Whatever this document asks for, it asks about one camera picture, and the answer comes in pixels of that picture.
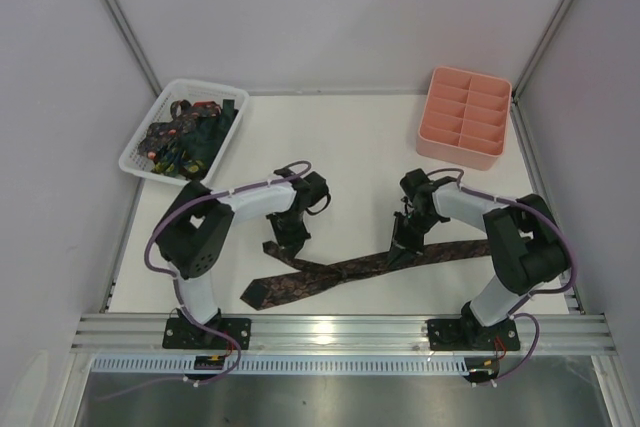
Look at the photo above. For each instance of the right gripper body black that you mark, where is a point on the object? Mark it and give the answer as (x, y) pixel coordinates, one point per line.
(408, 235)

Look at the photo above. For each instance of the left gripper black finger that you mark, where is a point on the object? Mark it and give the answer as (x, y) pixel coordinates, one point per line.
(286, 252)
(299, 244)

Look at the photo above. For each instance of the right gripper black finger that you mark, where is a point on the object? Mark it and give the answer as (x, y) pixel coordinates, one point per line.
(414, 247)
(398, 256)

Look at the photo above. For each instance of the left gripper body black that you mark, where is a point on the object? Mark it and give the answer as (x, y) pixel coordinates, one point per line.
(290, 233)

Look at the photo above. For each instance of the dark brown floral tie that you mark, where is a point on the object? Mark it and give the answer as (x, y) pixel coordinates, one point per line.
(309, 279)

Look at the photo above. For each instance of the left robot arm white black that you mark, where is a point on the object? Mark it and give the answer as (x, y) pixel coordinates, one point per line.
(189, 238)

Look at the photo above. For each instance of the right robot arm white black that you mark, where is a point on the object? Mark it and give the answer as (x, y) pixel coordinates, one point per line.
(526, 247)

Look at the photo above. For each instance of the dark green tie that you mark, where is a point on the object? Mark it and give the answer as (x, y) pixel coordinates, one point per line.
(200, 147)

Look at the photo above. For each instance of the pink divided organizer tray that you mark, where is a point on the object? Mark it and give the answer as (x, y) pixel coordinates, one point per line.
(464, 121)

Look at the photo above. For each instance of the navy tie with red dots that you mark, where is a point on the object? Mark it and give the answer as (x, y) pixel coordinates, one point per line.
(185, 117)

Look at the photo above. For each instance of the white plastic basket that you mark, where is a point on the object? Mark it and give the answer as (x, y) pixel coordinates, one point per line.
(165, 167)

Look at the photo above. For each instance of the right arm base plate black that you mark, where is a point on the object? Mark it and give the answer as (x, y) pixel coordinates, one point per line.
(462, 334)

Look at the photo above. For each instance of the white slotted cable duct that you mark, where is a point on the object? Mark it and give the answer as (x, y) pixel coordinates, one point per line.
(291, 365)

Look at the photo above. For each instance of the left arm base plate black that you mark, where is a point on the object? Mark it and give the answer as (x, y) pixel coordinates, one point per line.
(181, 334)

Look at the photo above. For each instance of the aluminium mounting rail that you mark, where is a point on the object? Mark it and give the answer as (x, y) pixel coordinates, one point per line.
(339, 335)

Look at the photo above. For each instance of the left aluminium corner post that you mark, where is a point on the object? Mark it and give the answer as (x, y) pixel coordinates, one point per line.
(127, 34)

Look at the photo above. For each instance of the aluminium corner post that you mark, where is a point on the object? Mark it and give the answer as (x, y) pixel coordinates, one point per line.
(550, 31)
(127, 34)

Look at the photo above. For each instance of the right aluminium corner post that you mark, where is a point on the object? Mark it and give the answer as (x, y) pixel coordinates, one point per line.
(550, 31)

